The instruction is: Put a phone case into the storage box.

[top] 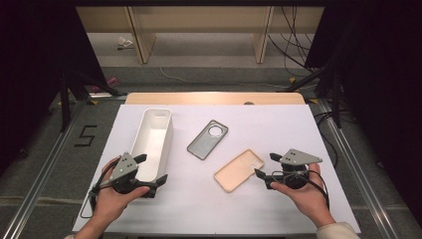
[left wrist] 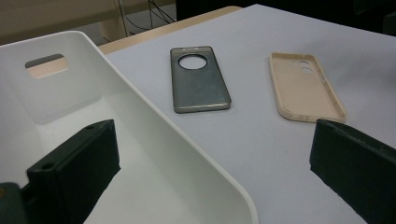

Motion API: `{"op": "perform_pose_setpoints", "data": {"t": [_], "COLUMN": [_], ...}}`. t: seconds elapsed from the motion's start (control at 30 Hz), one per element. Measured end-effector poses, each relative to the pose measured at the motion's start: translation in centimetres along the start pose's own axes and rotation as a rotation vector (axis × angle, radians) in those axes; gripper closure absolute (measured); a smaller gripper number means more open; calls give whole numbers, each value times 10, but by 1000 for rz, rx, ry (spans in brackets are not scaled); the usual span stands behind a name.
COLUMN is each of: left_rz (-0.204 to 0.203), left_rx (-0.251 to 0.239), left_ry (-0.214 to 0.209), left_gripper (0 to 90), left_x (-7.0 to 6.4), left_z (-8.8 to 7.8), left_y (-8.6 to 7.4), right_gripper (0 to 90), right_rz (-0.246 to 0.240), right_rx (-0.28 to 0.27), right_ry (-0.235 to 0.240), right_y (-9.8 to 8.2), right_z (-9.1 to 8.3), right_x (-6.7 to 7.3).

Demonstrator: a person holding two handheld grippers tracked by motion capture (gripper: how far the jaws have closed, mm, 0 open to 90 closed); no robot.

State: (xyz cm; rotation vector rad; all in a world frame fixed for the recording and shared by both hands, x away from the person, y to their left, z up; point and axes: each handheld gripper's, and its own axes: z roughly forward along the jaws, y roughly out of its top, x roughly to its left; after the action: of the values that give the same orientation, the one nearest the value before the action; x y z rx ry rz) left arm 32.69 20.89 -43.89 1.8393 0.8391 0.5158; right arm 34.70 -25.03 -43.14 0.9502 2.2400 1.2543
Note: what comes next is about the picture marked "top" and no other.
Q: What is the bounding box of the beige phone case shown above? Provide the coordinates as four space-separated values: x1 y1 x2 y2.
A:
213 148 266 193

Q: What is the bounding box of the white table cover sheet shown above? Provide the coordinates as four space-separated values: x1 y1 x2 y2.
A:
72 104 362 234

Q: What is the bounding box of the person's right hand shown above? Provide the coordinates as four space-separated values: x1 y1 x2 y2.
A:
270 162 336 229

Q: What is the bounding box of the white floor cable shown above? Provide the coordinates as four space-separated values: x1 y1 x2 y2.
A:
158 66 317 91

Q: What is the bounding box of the black curtain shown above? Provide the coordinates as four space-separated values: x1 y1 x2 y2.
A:
0 0 107 175
304 0 422 218

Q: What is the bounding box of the aluminium floor rail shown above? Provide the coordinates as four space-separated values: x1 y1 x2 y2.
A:
0 101 86 239
316 99 401 239

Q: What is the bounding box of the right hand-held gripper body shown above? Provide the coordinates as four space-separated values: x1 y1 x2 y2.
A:
264 148 323 191

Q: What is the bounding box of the person's left hand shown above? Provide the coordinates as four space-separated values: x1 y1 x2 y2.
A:
89 156 151 220

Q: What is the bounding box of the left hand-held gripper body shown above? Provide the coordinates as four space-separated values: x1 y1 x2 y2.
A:
108 151 158 199

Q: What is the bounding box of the right hand-held gripper cable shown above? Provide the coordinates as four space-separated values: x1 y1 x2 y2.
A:
272 169 330 210

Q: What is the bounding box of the pink packet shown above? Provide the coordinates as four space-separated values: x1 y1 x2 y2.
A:
91 76 119 94

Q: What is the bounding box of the crumpled white paper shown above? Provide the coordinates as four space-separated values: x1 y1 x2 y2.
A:
116 36 134 51

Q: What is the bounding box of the thin black floor cable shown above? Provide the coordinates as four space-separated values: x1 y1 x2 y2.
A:
313 111 352 168

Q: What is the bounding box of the bundle of black cables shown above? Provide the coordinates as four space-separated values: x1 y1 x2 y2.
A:
268 6 319 78

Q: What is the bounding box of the grey phone case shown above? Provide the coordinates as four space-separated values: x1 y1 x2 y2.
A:
186 119 229 161

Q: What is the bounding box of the beige wooden shelf unit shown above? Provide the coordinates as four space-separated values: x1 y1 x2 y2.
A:
75 6 325 65

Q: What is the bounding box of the black tripod stand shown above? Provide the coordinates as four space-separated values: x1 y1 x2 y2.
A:
285 66 343 129
59 71 128 133

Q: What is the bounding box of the white plastic bin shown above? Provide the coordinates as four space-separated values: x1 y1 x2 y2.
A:
128 108 174 197

